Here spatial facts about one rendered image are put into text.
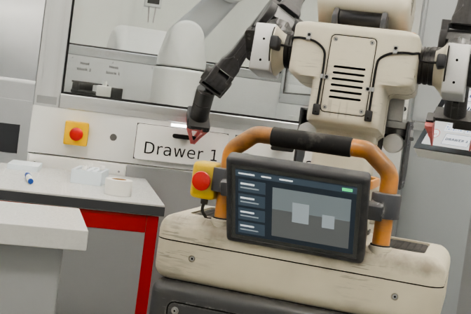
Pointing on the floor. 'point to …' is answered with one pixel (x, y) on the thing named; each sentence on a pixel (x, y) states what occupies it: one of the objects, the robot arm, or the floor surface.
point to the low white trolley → (97, 240)
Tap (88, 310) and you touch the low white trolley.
